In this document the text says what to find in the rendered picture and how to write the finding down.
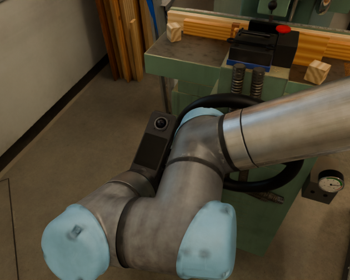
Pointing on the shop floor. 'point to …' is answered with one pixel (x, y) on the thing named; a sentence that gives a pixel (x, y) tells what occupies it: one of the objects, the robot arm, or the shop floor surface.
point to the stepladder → (158, 8)
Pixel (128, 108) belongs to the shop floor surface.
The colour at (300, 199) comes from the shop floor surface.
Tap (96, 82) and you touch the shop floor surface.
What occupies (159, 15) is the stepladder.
